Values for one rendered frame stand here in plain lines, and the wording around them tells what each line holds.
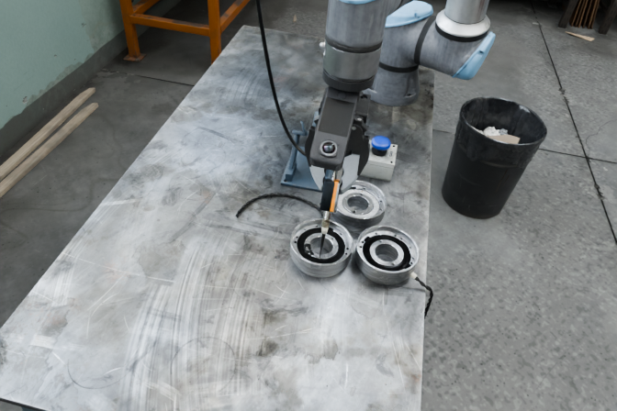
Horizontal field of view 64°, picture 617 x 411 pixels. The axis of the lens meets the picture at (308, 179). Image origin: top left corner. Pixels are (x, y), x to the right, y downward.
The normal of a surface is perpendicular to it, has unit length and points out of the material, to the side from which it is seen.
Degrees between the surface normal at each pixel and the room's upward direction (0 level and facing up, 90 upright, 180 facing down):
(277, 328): 0
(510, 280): 0
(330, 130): 29
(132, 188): 0
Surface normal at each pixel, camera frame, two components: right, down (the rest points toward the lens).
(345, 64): -0.27, 0.62
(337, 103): 0.02, -0.35
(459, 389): 0.07, -0.75
